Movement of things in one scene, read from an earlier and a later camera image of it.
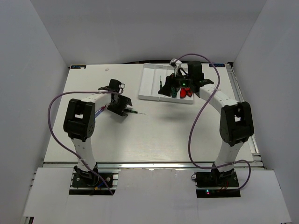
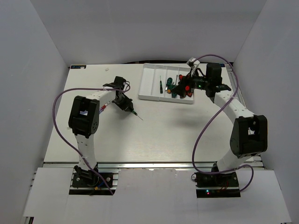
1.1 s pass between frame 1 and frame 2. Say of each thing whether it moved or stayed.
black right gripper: moved
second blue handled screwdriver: stayed
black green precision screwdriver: stayed
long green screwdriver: stayed
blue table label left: stayed
